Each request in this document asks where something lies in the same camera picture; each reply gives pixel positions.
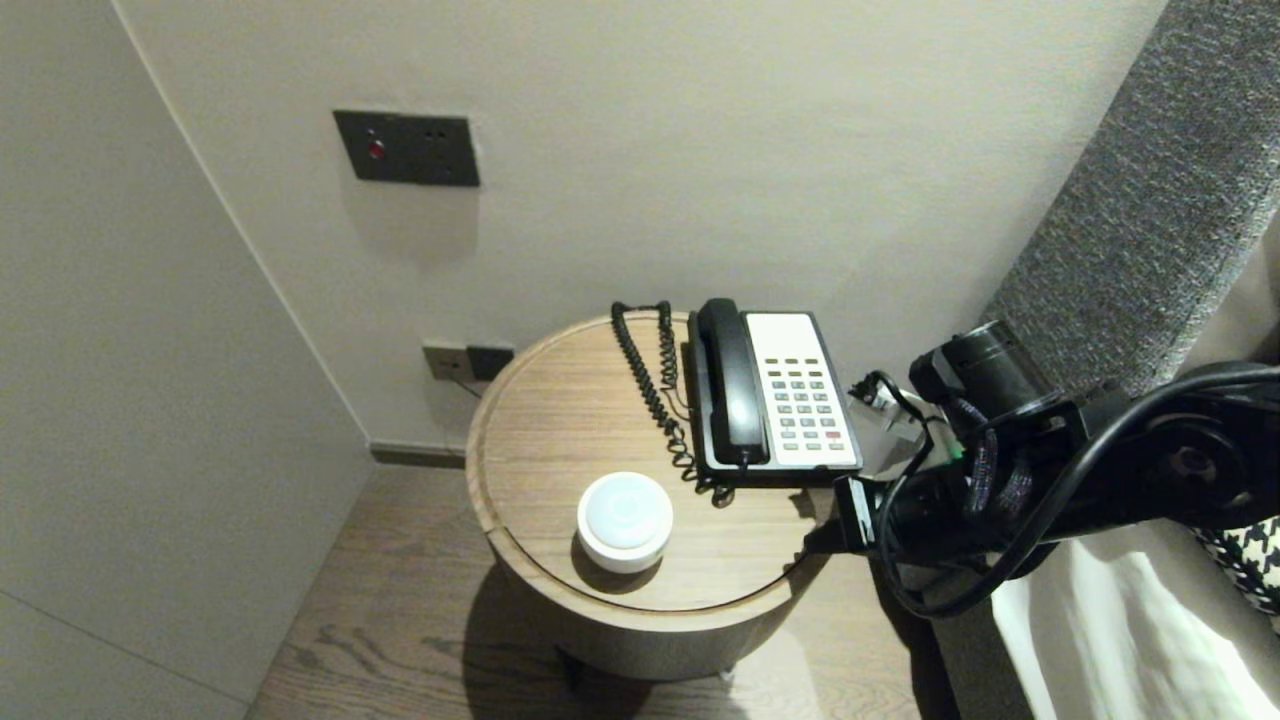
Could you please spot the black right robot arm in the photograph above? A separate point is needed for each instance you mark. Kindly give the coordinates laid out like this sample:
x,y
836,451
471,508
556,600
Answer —
x,y
1190,465

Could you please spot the thin grey telephone line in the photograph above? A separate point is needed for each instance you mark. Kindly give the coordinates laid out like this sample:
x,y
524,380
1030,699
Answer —
x,y
468,387

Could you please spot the grey fabric bed frame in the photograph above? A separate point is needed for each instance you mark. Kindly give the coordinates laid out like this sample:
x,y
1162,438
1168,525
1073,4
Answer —
x,y
950,670

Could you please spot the dark wall switch panel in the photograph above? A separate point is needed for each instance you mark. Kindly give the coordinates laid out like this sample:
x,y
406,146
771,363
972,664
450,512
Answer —
x,y
410,150

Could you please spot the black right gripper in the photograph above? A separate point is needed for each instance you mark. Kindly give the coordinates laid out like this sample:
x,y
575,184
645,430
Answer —
x,y
900,515

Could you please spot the black white houndstooth pillow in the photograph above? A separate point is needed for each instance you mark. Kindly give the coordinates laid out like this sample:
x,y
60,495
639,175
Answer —
x,y
1250,565

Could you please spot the black and white telephone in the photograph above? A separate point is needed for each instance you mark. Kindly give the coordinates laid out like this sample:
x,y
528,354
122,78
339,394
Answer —
x,y
805,400

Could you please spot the grey wall baseboard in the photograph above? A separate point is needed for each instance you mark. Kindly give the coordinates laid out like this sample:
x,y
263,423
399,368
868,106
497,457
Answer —
x,y
415,457

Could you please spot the grey fabric headboard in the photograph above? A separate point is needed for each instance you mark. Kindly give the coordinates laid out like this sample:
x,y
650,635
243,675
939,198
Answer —
x,y
1150,200

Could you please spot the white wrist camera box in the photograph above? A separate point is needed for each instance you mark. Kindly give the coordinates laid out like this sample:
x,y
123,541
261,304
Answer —
x,y
885,405

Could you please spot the wall power outlet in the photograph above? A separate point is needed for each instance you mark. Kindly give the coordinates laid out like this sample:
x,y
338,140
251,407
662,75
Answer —
x,y
443,363

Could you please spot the round wooden side table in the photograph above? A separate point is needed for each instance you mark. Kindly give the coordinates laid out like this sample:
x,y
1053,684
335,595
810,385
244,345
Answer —
x,y
570,420

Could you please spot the black telephone handset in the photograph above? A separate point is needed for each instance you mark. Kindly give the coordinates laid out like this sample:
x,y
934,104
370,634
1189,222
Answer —
x,y
735,390

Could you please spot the white bed sheet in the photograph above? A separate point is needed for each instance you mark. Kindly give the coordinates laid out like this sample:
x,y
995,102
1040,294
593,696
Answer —
x,y
1130,640

